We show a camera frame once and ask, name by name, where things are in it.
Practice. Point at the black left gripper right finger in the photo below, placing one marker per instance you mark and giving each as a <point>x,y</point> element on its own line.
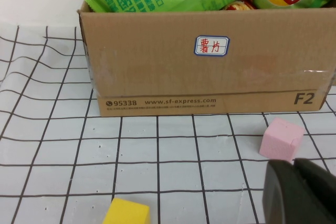
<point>320,192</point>

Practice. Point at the white blue-edged label sticker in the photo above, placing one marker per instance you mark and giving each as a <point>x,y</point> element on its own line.
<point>210,45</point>

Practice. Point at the cardboard box marked F2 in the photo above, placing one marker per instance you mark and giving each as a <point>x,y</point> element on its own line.
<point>157,72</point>

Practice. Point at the yellow foam cube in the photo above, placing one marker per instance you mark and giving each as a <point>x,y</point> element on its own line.
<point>126,212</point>

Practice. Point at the white black-grid tablecloth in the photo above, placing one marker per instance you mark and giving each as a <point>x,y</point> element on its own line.
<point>157,155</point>

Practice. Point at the pink foam cube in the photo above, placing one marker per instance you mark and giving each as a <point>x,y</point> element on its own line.
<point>281,140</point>

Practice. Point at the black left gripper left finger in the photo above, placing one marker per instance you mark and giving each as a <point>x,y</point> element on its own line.
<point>283,197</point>

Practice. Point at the red fries snack bag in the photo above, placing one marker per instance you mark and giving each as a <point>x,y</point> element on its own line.
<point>240,5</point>

